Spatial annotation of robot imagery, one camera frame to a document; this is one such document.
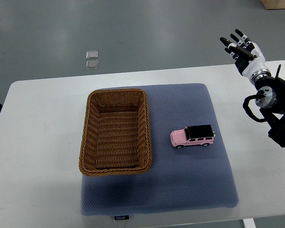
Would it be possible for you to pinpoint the upper floor socket plate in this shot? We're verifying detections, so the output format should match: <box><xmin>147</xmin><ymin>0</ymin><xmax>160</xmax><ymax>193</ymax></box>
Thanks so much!
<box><xmin>86</xmin><ymin>50</ymin><xmax>98</xmax><ymax>59</ymax></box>

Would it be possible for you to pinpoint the wooden box corner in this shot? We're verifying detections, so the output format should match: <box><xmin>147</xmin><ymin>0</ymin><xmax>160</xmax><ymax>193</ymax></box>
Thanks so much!
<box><xmin>261</xmin><ymin>0</ymin><xmax>285</xmax><ymax>10</ymax></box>

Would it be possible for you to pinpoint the white table leg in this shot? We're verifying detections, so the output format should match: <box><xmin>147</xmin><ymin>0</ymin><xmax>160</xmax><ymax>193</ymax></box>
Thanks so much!
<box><xmin>242</xmin><ymin>218</ymin><xmax>256</xmax><ymax>228</ymax></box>

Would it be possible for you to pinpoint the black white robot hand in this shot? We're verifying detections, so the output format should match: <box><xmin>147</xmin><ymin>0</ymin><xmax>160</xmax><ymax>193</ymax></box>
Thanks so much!
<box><xmin>219</xmin><ymin>29</ymin><xmax>271</xmax><ymax>84</ymax></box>

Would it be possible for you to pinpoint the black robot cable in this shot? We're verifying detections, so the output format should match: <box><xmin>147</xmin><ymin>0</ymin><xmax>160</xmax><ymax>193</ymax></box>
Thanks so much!
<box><xmin>242</xmin><ymin>94</ymin><xmax>266</xmax><ymax>123</ymax></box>

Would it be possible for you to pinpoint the blue-grey textured mat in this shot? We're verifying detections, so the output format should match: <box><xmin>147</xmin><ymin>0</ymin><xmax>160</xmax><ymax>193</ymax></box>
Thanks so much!
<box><xmin>81</xmin><ymin>83</ymin><xmax>239</xmax><ymax>216</ymax></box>

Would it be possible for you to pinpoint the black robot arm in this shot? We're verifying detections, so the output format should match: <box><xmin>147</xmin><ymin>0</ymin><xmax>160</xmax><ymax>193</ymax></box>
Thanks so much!
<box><xmin>243</xmin><ymin>65</ymin><xmax>285</xmax><ymax>148</ymax></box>

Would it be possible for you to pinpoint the brown wicker basket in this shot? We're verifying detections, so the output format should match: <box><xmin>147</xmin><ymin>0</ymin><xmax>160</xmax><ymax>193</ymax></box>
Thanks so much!
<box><xmin>79</xmin><ymin>88</ymin><xmax>152</xmax><ymax>176</ymax></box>

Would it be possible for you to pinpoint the pink toy car black roof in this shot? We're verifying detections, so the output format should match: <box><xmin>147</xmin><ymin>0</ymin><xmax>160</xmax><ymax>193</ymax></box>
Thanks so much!
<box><xmin>170</xmin><ymin>124</ymin><xmax>216</xmax><ymax>149</ymax></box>

